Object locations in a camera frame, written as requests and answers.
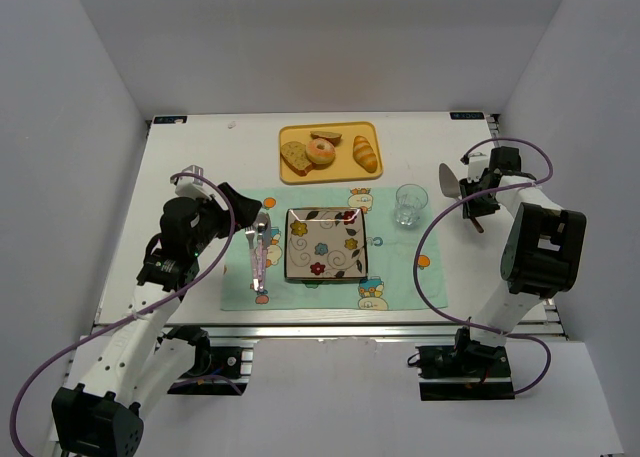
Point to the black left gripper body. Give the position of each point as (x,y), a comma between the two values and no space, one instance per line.
(226,212)

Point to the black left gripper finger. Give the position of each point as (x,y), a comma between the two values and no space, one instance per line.
(242,220)
(245,209)

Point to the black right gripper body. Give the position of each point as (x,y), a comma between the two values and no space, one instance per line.
(473,197)

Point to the steel spatula wooden handle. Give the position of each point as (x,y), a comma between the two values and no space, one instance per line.
(448,182)

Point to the pink sugared donut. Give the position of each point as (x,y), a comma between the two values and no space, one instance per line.
(320,151)

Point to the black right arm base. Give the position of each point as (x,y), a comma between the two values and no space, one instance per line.
(464,371)

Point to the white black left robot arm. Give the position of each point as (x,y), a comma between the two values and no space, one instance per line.
(104,413)

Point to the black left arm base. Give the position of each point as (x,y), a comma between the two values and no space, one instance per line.
(216,369)

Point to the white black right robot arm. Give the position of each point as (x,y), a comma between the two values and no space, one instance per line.
(542,251)

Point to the sliced loaf bread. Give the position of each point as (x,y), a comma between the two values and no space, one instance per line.
(295,157)

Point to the small brown bread piece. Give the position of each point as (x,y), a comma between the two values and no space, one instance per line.
(333,137)

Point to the striped orange bread roll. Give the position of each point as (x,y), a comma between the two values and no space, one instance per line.
(364,155)

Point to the silver fork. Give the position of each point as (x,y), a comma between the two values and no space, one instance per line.
(250,236)

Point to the clear drinking glass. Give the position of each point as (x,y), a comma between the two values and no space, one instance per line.
(410,202)

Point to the square floral ceramic plate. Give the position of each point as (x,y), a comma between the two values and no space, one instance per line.
(325,244)

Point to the dark blue table label right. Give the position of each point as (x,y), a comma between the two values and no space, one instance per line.
(466,115)

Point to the dark blue table label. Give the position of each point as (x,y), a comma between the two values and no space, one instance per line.
(466,115)
(169,120)

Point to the mint green cartoon placemat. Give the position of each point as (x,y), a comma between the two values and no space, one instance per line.
(400,270)

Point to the dark blue table label left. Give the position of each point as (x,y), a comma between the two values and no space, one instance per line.
(169,120)

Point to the yellow plastic tray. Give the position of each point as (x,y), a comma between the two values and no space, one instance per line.
(344,168)

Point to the silver spoon pink handle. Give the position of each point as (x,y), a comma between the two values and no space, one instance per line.
(261,217)

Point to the silver knife pink handle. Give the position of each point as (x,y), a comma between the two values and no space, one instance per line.
(263,238)

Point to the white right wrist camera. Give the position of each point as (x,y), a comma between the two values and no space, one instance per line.
(476,163)

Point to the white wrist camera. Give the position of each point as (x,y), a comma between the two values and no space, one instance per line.
(191,182)
(476,163)

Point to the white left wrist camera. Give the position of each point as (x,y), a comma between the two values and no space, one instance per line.
(191,182)

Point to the aluminium frame rail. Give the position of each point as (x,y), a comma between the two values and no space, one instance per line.
(330,330)

